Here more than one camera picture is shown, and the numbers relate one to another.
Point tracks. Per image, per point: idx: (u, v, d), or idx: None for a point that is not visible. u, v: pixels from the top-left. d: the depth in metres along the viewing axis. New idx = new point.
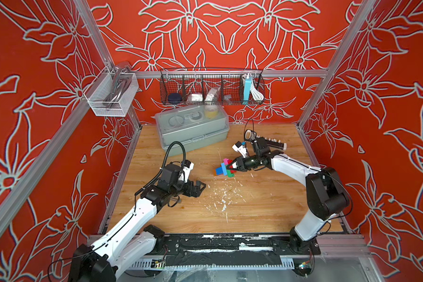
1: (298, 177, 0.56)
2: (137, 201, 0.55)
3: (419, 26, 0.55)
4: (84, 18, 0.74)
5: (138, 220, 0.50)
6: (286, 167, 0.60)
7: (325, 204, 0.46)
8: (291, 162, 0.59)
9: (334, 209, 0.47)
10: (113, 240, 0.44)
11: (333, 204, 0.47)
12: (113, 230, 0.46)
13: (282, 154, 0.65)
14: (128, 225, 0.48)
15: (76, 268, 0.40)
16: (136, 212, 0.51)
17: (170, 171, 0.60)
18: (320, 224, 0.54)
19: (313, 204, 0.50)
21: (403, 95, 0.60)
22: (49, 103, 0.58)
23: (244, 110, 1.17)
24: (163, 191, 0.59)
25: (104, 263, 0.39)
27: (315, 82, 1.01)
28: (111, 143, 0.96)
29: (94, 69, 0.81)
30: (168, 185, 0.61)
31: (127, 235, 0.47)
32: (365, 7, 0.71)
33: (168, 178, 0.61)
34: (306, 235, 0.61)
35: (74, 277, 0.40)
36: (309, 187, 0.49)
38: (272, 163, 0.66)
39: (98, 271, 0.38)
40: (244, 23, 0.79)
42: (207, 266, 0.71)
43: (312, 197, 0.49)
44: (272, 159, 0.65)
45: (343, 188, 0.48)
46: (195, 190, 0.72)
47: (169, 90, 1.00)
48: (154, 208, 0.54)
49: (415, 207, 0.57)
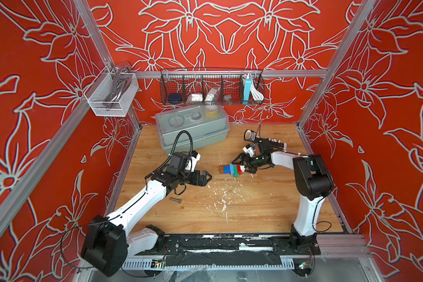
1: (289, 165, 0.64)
2: (147, 181, 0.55)
3: (419, 26, 0.55)
4: (84, 18, 0.74)
5: (150, 198, 0.52)
6: (282, 159, 0.68)
7: (307, 182, 0.53)
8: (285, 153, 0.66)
9: (316, 185, 0.53)
10: (126, 213, 0.45)
11: (315, 181, 0.53)
12: (126, 205, 0.47)
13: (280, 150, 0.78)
14: (141, 202, 0.49)
15: (91, 237, 0.41)
16: (147, 191, 0.53)
17: (178, 157, 0.63)
18: (312, 214, 0.59)
19: (299, 185, 0.57)
21: (403, 95, 0.60)
22: (49, 103, 0.58)
23: (244, 110, 1.17)
24: (171, 175, 0.61)
25: (120, 232, 0.40)
27: (315, 82, 1.01)
28: (111, 143, 0.96)
29: (94, 69, 0.81)
30: (177, 171, 0.64)
31: (139, 211, 0.48)
32: (365, 7, 0.71)
33: (177, 163, 0.63)
34: (304, 230, 0.62)
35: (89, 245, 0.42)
36: (295, 167, 0.57)
38: (272, 157, 0.74)
39: (114, 239, 0.39)
40: (244, 23, 0.79)
42: (207, 266, 0.71)
43: (297, 178, 0.57)
44: (273, 154, 0.74)
45: (326, 170, 0.55)
46: (201, 178, 0.74)
47: (169, 90, 1.00)
48: (164, 190, 0.56)
49: (415, 207, 0.57)
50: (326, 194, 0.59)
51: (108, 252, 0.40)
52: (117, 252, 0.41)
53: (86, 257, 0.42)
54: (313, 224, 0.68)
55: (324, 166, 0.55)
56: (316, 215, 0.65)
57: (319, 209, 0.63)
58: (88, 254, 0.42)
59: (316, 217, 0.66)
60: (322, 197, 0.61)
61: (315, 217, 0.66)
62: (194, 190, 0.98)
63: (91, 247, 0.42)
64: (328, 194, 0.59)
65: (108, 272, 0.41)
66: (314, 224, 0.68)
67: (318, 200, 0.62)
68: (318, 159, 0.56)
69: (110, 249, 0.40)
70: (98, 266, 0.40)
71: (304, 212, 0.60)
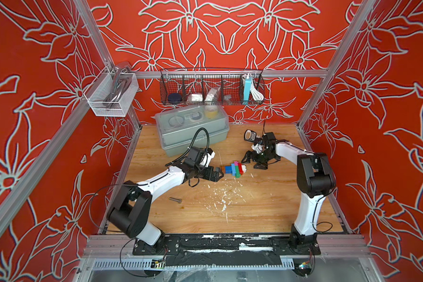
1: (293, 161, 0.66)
2: (170, 167, 0.62)
3: (419, 26, 0.55)
4: (84, 18, 0.74)
5: (172, 177, 0.58)
6: (286, 152, 0.68)
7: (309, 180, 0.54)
8: (291, 147, 0.66)
9: (316, 184, 0.54)
10: (153, 183, 0.51)
11: (316, 180, 0.54)
12: (153, 179, 0.53)
13: (285, 141, 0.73)
14: (165, 178, 0.55)
15: (121, 200, 0.46)
16: (169, 172, 0.59)
17: (196, 151, 0.69)
18: (312, 212, 0.59)
19: (299, 182, 0.58)
21: (403, 95, 0.60)
22: (49, 103, 0.58)
23: (244, 110, 1.17)
24: (189, 167, 0.66)
25: (147, 197, 0.45)
27: (315, 82, 1.01)
28: (111, 143, 0.96)
29: (94, 69, 0.81)
30: (193, 163, 0.70)
31: (162, 185, 0.53)
32: (365, 7, 0.71)
33: (195, 157, 0.70)
34: (304, 228, 0.63)
35: (117, 207, 0.46)
36: (299, 164, 0.57)
38: (277, 148, 0.74)
39: (143, 202, 0.44)
40: (244, 23, 0.79)
42: (207, 266, 0.71)
43: (298, 174, 0.58)
44: (277, 145, 0.73)
45: (329, 170, 0.55)
46: (214, 174, 0.79)
47: (169, 90, 1.00)
48: (183, 175, 0.62)
49: (415, 207, 0.57)
50: (327, 193, 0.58)
51: (136, 212, 0.44)
52: (141, 215, 0.46)
53: (110, 219, 0.46)
54: (313, 223, 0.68)
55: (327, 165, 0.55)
56: (316, 213, 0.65)
57: (319, 208, 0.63)
58: (115, 214, 0.46)
59: (316, 215, 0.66)
60: (322, 195, 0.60)
61: (316, 215, 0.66)
62: (194, 190, 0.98)
63: (118, 209, 0.46)
64: (328, 192, 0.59)
65: (131, 233, 0.45)
66: (313, 224, 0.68)
67: (319, 198, 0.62)
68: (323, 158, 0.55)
69: (137, 211, 0.44)
70: (124, 225, 0.44)
71: (304, 210, 0.60)
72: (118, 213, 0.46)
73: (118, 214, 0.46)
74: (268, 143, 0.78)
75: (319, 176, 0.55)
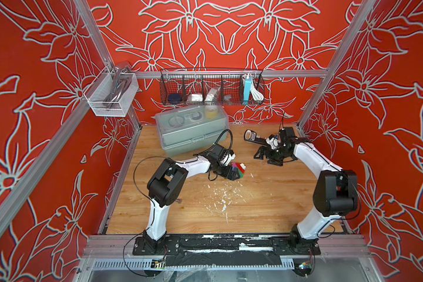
1: (314, 171, 0.55)
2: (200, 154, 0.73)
3: (419, 26, 0.55)
4: (84, 18, 0.74)
5: (202, 161, 0.68)
6: (306, 158, 0.59)
7: (329, 201, 0.47)
8: (313, 153, 0.58)
9: (338, 207, 0.47)
10: (187, 164, 0.60)
11: (339, 202, 0.47)
12: (187, 160, 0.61)
13: (309, 143, 0.63)
14: (197, 161, 0.65)
15: (161, 172, 0.55)
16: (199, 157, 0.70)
17: (220, 147, 0.78)
18: (322, 225, 0.55)
19: (318, 198, 0.50)
21: (404, 95, 0.59)
22: (49, 103, 0.58)
23: (244, 110, 1.17)
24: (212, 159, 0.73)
25: (185, 171, 0.54)
27: (315, 82, 1.01)
28: (111, 143, 0.96)
29: (94, 69, 0.81)
30: (216, 156, 0.79)
31: (194, 168, 0.62)
32: (365, 7, 0.71)
33: (218, 152, 0.79)
34: (306, 234, 0.61)
35: (157, 177, 0.55)
36: (321, 181, 0.49)
38: (295, 148, 0.65)
39: (181, 175, 0.53)
40: (244, 23, 0.79)
42: (207, 266, 0.71)
43: (318, 191, 0.50)
44: (297, 145, 0.64)
45: (355, 193, 0.47)
46: (232, 173, 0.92)
47: (169, 90, 1.01)
48: (208, 164, 0.70)
49: (415, 207, 0.57)
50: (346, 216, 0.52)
51: (174, 184, 0.52)
52: (178, 186, 0.54)
53: (150, 187, 0.54)
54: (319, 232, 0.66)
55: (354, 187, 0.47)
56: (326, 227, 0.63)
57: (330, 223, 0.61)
58: (154, 184, 0.54)
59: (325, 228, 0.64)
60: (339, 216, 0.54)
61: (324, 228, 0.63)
62: (194, 190, 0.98)
63: (158, 179, 0.54)
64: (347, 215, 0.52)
65: (167, 202, 0.53)
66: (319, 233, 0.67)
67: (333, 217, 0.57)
68: (351, 177, 0.47)
69: (176, 182, 0.52)
70: (161, 194, 0.52)
71: (314, 220, 0.56)
72: (158, 182, 0.55)
73: (159, 183, 0.54)
74: (286, 141, 0.68)
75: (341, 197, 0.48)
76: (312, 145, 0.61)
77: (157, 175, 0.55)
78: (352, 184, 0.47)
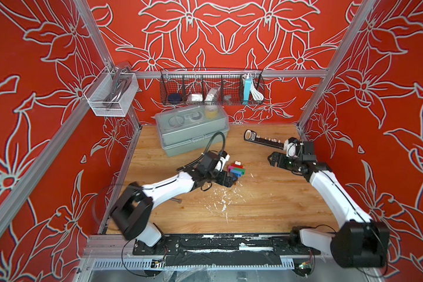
1: (335, 211, 0.47)
2: (180, 173, 0.60)
3: (419, 26, 0.55)
4: (84, 18, 0.74)
5: (181, 183, 0.56)
6: (326, 193, 0.51)
7: (352, 256, 0.39)
8: (335, 189, 0.49)
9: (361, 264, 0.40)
10: (157, 189, 0.50)
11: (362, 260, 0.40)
12: (158, 184, 0.51)
13: (329, 174, 0.54)
14: (174, 183, 0.55)
15: (124, 201, 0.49)
16: (177, 178, 0.57)
17: (210, 158, 0.64)
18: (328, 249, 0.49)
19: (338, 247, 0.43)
21: (403, 95, 0.60)
22: (49, 103, 0.58)
23: (244, 110, 1.17)
24: (200, 174, 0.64)
25: (148, 203, 0.44)
27: (315, 82, 1.01)
28: (111, 143, 0.96)
29: (94, 69, 0.81)
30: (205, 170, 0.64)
31: (167, 191, 0.52)
32: (365, 7, 0.71)
33: (207, 164, 0.66)
34: (308, 242, 0.60)
35: (119, 207, 0.46)
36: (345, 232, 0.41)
38: (313, 177, 0.56)
39: (144, 207, 0.43)
40: (244, 23, 0.79)
42: (207, 267, 0.71)
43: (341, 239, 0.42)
44: (315, 174, 0.55)
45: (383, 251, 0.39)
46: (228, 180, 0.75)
47: (169, 90, 1.00)
48: (191, 183, 0.60)
49: (415, 207, 0.57)
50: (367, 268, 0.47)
51: (136, 217, 0.43)
52: (141, 220, 0.45)
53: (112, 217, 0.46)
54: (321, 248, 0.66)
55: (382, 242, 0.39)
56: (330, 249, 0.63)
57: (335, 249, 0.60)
58: (116, 214, 0.46)
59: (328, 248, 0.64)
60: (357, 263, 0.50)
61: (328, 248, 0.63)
62: (194, 190, 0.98)
63: (120, 210, 0.46)
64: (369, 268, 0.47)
65: (126, 237, 0.44)
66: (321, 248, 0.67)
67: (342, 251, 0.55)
68: (381, 233, 0.39)
69: (136, 215, 0.43)
70: (122, 228, 0.44)
71: (318, 241, 0.54)
72: (120, 212, 0.46)
73: (121, 213, 0.46)
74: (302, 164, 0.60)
75: (366, 251, 0.41)
76: (332, 179, 0.52)
77: (120, 204, 0.46)
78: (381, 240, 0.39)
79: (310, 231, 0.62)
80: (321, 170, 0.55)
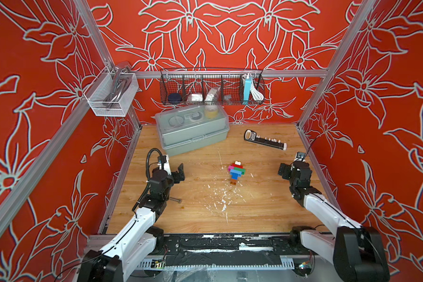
1: (330, 226, 0.49)
2: (137, 211, 0.57)
3: (419, 26, 0.55)
4: (84, 18, 0.74)
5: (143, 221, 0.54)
6: (319, 211, 0.54)
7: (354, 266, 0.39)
8: (326, 207, 0.53)
9: (363, 273, 0.39)
10: (120, 243, 0.46)
11: (364, 268, 0.40)
12: (118, 237, 0.48)
13: (319, 195, 0.59)
14: (136, 225, 0.52)
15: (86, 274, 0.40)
16: (138, 219, 0.54)
17: (158, 181, 0.61)
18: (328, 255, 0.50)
19: (339, 262, 0.43)
21: (403, 95, 0.60)
22: (49, 102, 0.59)
23: (244, 110, 1.17)
24: (157, 201, 0.63)
25: (117, 263, 0.41)
27: (315, 82, 1.01)
28: (111, 143, 0.96)
29: (94, 69, 0.81)
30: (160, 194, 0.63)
31: (133, 238, 0.49)
32: (365, 7, 0.71)
33: (158, 188, 0.62)
34: (308, 245, 0.60)
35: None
36: (341, 239, 0.42)
38: (305, 200, 0.60)
39: (112, 269, 0.40)
40: (244, 23, 0.79)
42: (207, 266, 0.71)
43: (339, 252, 0.43)
44: (307, 197, 0.60)
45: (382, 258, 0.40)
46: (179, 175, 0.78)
47: (169, 90, 1.00)
48: (153, 213, 0.58)
49: (415, 207, 0.57)
50: None
51: None
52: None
53: None
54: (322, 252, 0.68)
55: (378, 249, 0.40)
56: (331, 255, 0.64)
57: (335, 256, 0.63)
58: None
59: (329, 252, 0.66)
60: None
61: None
62: (194, 190, 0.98)
63: None
64: None
65: None
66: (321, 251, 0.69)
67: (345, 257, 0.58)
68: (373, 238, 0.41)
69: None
70: None
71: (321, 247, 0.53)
72: None
73: None
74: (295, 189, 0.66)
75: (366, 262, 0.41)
76: (322, 198, 0.58)
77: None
78: (373, 245, 0.41)
79: (314, 236, 0.59)
80: (312, 192, 0.61)
